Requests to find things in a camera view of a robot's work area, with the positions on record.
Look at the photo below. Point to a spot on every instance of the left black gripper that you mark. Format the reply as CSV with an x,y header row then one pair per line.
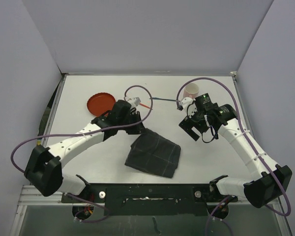
x,y
136,129

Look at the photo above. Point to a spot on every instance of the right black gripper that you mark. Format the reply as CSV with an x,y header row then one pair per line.
x,y
187,128

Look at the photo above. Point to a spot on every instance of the pink white mug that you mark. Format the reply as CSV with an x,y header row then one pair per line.
x,y
191,90

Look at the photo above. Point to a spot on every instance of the dark checked cloth placemat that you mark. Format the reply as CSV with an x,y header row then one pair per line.
x,y
153,154

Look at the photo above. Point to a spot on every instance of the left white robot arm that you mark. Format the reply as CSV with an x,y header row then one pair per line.
x,y
44,168

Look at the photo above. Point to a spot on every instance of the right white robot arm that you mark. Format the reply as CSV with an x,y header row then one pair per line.
x,y
268,179

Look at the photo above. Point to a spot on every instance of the orange plastic fork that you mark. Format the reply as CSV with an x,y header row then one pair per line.
x,y
144,105

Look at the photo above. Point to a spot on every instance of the orange round plate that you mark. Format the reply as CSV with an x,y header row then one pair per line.
x,y
100,103

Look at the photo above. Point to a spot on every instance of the blue plastic knife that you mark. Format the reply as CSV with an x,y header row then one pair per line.
x,y
163,99

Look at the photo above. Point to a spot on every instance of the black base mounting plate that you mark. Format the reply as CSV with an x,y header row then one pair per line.
x,y
148,200

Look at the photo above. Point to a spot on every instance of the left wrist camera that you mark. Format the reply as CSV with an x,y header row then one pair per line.
x,y
134,102

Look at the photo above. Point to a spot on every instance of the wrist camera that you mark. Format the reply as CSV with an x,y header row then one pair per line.
x,y
134,102
185,103

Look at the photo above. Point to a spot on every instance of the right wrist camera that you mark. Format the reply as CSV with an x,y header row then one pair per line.
x,y
185,103

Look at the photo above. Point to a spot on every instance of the aluminium frame rail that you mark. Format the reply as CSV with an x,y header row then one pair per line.
x,y
30,196

